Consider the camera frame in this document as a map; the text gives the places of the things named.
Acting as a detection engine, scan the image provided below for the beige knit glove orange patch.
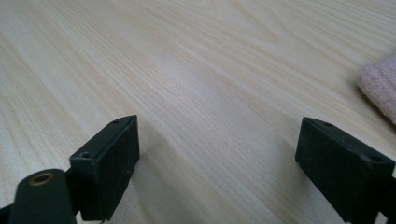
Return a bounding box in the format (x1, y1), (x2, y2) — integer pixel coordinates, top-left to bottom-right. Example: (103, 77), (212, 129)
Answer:
(357, 55), (396, 126)

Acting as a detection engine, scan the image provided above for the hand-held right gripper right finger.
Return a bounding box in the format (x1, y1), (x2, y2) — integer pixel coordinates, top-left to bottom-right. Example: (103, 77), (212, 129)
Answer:
(294, 116), (396, 224)

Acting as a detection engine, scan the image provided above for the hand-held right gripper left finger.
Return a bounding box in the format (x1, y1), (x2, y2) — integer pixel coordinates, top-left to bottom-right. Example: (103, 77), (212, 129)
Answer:
(69, 114), (140, 222)

